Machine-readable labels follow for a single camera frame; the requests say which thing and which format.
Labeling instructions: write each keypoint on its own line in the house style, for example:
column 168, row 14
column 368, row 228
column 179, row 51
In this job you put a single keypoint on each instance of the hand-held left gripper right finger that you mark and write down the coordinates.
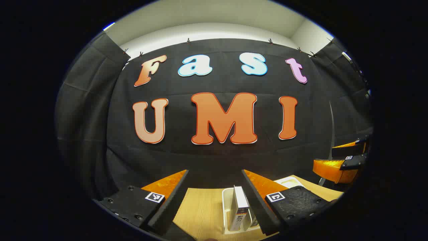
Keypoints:
column 260, row 209

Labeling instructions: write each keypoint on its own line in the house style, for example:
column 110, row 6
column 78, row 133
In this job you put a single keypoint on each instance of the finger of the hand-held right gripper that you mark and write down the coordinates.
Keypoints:
column 334, row 169
column 354, row 150

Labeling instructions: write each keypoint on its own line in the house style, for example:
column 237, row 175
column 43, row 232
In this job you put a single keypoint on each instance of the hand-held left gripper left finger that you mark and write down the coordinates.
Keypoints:
column 171, row 202

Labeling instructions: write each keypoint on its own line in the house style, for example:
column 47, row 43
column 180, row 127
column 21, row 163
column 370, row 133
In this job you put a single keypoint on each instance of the portrait cover book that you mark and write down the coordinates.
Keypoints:
column 239, row 204

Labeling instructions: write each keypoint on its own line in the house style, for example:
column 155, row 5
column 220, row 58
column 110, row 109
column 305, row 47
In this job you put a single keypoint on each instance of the cream plastic bookshelf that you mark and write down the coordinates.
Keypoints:
column 227, row 207

